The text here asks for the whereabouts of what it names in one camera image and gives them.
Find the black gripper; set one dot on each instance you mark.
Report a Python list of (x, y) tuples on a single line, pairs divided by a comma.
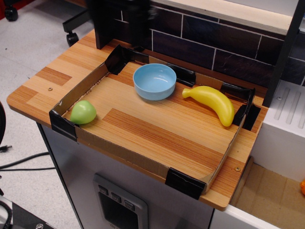
[(140, 13)]

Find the green toy pear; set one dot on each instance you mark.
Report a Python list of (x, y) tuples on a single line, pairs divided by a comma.
[(83, 112)]

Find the light blue plastic bowl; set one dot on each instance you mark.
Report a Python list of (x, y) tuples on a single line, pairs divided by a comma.
[(154, 81)]

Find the cardboard fence with black tape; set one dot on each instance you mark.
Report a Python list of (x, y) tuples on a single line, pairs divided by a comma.
[(177, 140)]

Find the black chair base with casters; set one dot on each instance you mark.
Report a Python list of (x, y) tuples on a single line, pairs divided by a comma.
[(74, 23)]

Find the yellow toy banana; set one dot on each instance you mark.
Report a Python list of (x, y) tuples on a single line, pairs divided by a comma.
[(215, 100)]

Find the white toy sink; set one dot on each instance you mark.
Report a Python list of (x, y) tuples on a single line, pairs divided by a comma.
[(280, 145)]

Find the grey toy oven control panel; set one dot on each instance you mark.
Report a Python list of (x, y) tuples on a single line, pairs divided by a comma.
[(120, 209)]

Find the orange toy fruit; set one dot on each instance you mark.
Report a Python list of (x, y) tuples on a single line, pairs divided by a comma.
[(302, 186)]

